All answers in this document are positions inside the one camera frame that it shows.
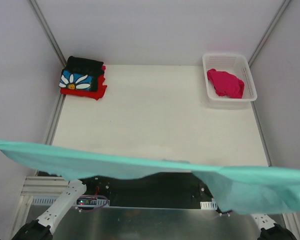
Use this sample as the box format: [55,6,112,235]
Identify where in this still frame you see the white plastic basket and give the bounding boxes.
[202,53,258,105]

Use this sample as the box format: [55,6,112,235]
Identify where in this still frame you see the teal t shirt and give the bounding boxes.
[0,140,300,214]

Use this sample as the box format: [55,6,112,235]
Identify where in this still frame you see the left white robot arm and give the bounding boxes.
[12,179,87,240]

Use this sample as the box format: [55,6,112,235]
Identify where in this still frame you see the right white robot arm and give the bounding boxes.
[251,214,297,240]

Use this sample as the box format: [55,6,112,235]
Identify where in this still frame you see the red folded t shirt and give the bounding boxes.
[59,74,107,100]

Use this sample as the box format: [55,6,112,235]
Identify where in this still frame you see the pink folded t shirt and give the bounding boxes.
[101,65,106,75]

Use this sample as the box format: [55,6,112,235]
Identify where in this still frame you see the magenta t shirt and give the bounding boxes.
[207,68,245,99]

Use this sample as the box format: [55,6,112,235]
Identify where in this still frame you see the right white cable duct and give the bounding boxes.
[200,201,218,211]

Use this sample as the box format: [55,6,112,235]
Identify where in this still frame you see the white cable duct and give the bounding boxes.
[32,196,110,208]
[200,201,218,211]

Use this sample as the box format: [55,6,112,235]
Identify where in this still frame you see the left white cable duct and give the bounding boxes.
[32,196,110,208]

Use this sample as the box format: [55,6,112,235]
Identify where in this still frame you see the left aluminium frame post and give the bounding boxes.
[27,0,66,67]

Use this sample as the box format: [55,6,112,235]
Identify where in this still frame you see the aluminium frame post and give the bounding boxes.
[27,0,66,67]
[248,0,293,67]

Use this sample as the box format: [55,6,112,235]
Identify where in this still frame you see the right aluminium frame post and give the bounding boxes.
[248,0,293,67]

